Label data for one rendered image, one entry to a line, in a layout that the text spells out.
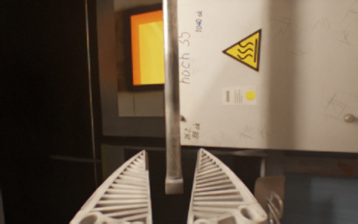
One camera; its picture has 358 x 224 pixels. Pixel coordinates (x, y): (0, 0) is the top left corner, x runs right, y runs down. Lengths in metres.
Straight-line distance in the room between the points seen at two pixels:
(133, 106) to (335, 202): 0.77
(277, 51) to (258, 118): 0.15
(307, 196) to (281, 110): 0.41
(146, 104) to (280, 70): 0.40
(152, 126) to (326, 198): 0.65
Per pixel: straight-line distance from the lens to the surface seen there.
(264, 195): 0.54
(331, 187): 0.73
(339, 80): 0.43
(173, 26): 0.27
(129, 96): 0.55
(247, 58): 0.36
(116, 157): 0.61
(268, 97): 0.36
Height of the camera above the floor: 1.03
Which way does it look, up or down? 13 degrees up
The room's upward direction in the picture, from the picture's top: 90 degrees counter-clockwise
